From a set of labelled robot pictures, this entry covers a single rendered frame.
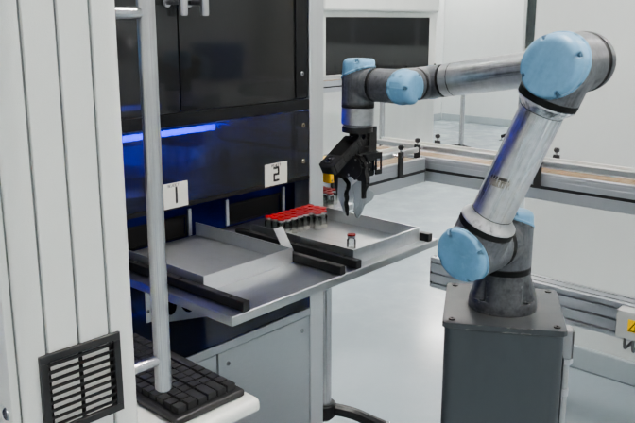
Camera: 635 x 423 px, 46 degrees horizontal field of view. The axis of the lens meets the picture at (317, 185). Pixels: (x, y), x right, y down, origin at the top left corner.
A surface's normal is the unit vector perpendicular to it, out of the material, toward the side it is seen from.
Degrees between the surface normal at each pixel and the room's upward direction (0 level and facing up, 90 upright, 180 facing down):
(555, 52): 85
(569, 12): 90
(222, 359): 90
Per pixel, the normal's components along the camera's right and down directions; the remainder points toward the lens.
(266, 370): 0.74, 0.14
